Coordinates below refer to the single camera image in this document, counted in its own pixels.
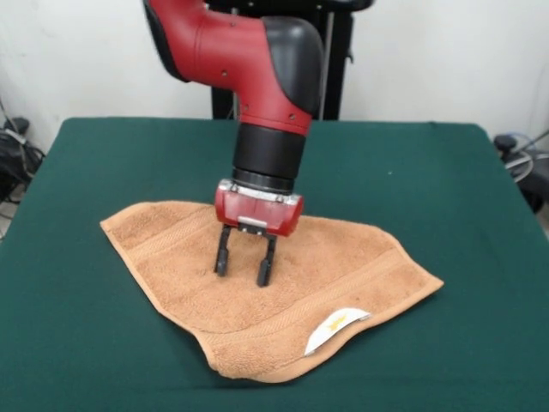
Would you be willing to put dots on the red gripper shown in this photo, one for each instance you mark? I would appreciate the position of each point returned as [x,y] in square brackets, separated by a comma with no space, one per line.
[257,212]

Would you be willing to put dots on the black round caster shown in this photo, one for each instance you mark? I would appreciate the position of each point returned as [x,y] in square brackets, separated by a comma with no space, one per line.
[506,142]

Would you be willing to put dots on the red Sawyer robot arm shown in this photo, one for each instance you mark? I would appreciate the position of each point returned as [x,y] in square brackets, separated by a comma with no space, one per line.
[240,56]

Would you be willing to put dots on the tan terry towel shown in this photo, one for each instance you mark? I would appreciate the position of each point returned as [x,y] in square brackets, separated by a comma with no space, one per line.
[321,266]

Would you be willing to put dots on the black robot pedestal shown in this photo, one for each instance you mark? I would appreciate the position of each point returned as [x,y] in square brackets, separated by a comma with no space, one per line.
[339,64]

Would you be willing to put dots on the dark green table cloth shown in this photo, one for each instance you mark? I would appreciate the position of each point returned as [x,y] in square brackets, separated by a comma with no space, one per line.
[429,171]

